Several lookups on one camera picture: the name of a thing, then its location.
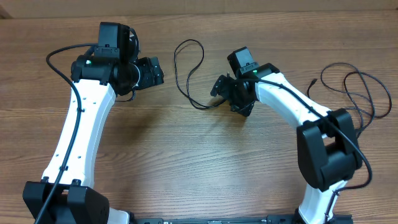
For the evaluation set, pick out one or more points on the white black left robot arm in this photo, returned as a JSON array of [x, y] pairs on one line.
[[109, 68]]

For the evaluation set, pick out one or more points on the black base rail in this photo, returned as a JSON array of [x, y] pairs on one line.
[[242, 220]]

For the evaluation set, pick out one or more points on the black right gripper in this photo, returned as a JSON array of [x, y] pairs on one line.
[[224, 87]]

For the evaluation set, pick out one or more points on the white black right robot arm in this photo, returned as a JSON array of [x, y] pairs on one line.
[[327, 148]]

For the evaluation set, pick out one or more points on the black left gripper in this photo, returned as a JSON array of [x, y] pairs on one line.
[[153, 74]]

